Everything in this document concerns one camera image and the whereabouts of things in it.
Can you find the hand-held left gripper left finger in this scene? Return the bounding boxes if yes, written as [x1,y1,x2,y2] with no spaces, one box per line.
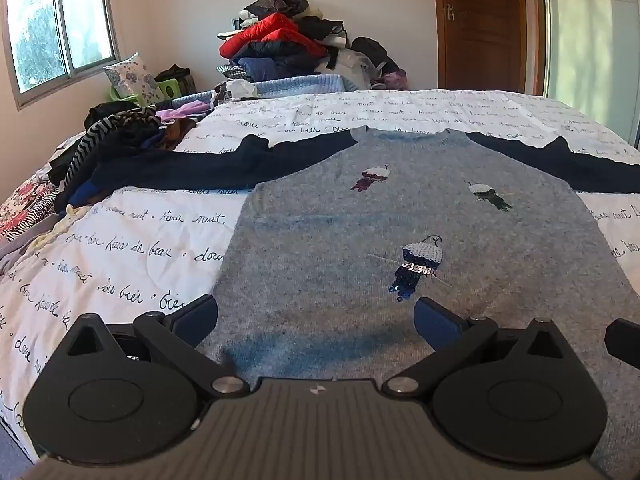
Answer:
[50,296,250,401]

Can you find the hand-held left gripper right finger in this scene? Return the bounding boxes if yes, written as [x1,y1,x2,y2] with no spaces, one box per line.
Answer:
[382,296,576,400]

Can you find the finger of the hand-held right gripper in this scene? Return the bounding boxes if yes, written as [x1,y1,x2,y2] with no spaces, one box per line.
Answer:
[604,317,640,362]

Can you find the grey sweater with navy sleeves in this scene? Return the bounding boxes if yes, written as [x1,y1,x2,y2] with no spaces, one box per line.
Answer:
[91,126,640,479]

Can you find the heap of dark clothes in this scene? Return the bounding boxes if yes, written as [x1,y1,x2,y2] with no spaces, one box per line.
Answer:
[61,111,162,197]

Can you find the pile of dark clothes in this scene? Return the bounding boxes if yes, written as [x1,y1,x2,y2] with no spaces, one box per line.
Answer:
[295,7,349,53]

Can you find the white script-printed bed cover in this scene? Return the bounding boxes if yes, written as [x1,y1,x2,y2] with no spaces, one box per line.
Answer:
[0,87,640,466]

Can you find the brown garment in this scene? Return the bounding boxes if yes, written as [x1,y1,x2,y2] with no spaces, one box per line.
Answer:
[159,117,202,152]

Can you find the red floral cloth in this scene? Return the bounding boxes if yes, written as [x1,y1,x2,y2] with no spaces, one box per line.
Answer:
[0,179,62,242]

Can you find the purple garment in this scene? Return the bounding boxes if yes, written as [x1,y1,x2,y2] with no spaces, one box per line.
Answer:
[157,100,209,124]

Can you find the black garment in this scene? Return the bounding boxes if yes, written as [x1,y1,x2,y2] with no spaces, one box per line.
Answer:
[83,101,152,129]

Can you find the green plastic stool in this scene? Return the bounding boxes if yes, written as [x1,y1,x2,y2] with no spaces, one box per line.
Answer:
[109,78,181,106]

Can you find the white plastic bag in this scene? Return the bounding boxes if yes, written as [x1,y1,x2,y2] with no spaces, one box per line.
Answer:
[214,79,259,105]

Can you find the floral pillow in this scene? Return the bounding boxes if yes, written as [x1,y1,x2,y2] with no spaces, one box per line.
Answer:
[103,52,164,106]

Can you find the light blue quilt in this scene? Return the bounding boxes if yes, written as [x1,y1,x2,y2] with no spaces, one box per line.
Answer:
[174,73,352,109]

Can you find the blue cloth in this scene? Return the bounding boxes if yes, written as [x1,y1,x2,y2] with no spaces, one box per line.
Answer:
[237,57,282,82]

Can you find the light blue pillow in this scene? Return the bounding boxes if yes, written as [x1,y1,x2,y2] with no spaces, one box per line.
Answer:
[327,47,377,89]

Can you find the black backpack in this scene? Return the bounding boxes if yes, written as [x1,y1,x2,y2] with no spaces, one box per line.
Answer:
[352,37,401,79]

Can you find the navy jacket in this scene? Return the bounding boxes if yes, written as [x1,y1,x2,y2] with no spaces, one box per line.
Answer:
[234,40,327,69]

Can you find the white flower-printed curtain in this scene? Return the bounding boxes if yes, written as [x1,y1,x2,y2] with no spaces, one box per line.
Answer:
[544,0,640,148]

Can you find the red puffer jacket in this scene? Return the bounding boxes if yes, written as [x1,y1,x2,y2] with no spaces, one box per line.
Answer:
[220,12,329,59]

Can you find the wooden door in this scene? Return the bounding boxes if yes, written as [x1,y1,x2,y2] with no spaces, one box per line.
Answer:
[430,0,546,96]

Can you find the black quilted jacket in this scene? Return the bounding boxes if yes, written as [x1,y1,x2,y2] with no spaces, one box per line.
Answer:
[244,0,311,19]

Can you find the sliding window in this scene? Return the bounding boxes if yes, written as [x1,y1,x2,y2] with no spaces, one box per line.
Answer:
[2,0,121,109]

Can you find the black bag with grey straps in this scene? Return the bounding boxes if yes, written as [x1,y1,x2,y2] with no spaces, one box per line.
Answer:
[154,64,196,96]

